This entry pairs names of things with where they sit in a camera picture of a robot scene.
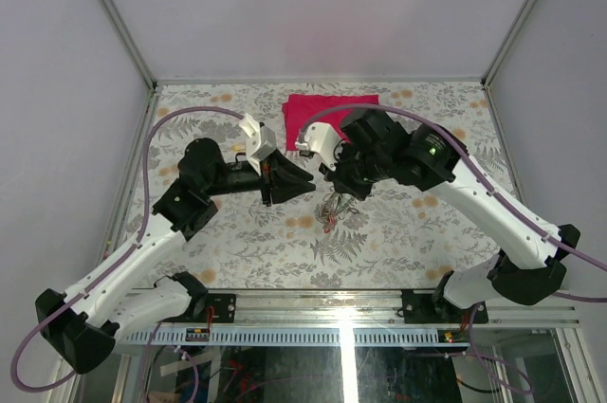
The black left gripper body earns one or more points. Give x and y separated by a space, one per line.
266 179

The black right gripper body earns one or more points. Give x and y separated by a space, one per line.
355 172

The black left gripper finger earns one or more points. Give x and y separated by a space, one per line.
282 193
285 168

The grey disc with key rings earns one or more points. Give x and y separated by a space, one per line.
333 208

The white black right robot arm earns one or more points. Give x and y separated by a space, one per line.
528 267

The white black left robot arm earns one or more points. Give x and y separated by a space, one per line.
84 323

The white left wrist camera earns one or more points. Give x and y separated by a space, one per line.
260 142

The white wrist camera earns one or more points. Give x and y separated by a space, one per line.
260 142
322 140

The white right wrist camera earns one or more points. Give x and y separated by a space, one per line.
322 140

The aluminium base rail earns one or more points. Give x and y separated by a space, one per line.
301 308

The white slotted cable duct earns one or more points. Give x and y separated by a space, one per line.
282 336

